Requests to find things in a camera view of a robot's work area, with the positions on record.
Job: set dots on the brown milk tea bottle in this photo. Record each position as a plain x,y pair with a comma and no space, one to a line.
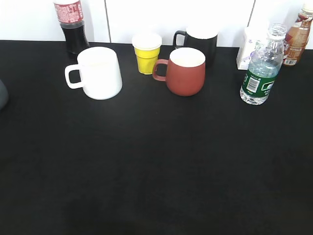
297,37

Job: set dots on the white ceramic mug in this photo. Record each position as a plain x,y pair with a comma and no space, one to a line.
100,76

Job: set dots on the white purple drink carton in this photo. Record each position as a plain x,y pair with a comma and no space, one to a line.
251,36

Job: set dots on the black ceramic mug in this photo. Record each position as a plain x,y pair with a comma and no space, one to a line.
204,41

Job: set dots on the dark grey round object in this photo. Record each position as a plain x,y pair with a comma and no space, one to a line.
4,96

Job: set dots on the red-brown ceramic mug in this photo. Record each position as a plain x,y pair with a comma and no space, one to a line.
185,73

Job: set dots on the cola bottle red label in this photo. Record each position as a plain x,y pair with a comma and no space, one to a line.
71,20

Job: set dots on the yellow paper cup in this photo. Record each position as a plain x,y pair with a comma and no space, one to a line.
146,47

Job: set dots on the clear water bottle green label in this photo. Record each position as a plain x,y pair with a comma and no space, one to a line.
264,66

